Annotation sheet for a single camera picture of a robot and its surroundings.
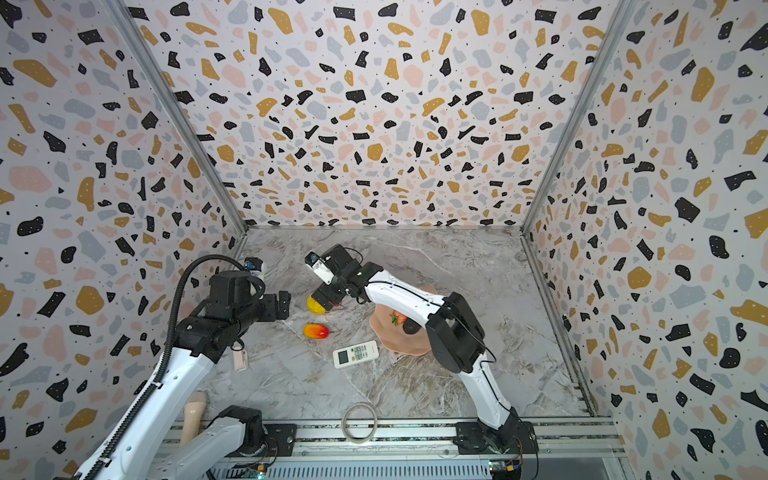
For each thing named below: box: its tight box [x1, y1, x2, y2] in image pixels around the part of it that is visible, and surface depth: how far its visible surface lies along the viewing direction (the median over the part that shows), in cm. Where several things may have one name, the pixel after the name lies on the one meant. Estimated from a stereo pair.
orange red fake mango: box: [304, 324, 329, 339], surface depth 92 cm
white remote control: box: [333, 340, 379, 368], surface depth 89 cm
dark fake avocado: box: [402, 317, 422, 335], surface depth 92 cm
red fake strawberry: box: [390, 310, 409, 326], surface depth 94 cm
